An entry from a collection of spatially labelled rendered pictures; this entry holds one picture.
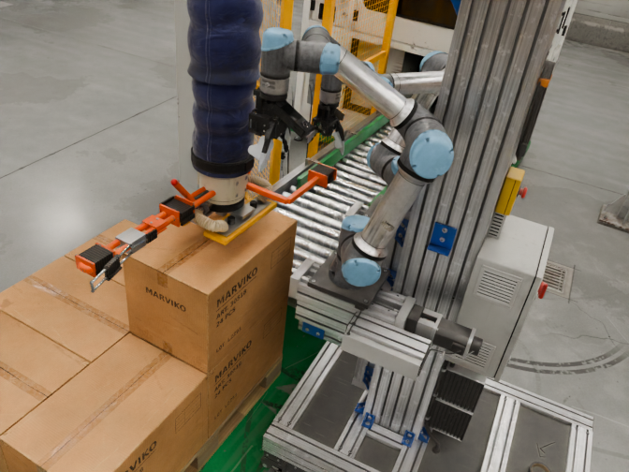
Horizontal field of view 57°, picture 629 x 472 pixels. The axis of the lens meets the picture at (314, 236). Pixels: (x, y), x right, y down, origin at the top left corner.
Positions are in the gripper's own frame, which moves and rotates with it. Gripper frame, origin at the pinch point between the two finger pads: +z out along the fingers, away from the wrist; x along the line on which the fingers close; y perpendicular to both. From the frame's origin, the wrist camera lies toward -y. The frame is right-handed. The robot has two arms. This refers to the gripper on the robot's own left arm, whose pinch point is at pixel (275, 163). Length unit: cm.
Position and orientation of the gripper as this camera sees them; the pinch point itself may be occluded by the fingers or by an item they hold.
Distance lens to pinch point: 160.3
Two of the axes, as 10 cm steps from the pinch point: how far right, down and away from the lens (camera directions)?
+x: -4.3, 4.7, -7.7
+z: -1.1, 8.2, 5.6
